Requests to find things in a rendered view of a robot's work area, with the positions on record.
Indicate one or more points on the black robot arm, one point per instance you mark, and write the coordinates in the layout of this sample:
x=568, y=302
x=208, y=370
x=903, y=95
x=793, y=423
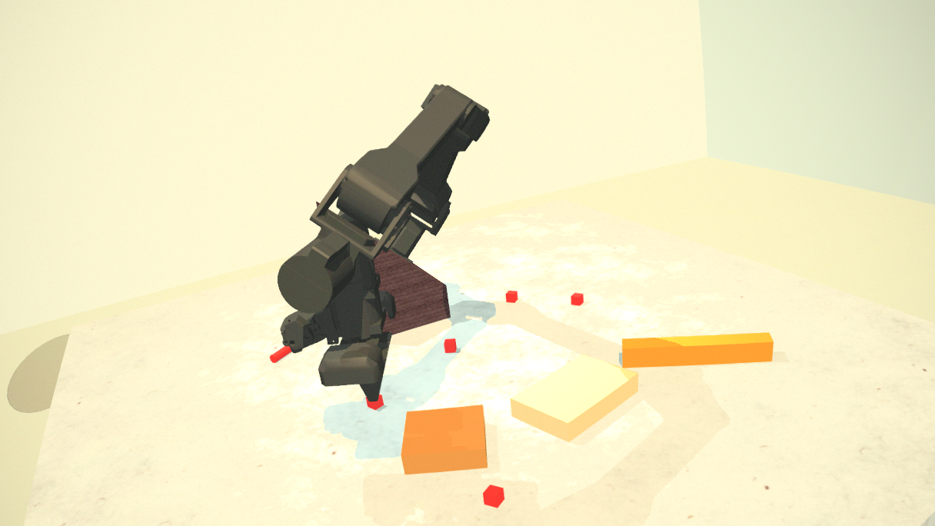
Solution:
x=378, y=192

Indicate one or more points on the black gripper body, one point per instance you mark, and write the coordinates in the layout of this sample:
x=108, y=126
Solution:
x=359, y=312

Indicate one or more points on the red cylinder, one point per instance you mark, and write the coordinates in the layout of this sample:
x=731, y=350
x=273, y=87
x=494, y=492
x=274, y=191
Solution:
x=280, y=354

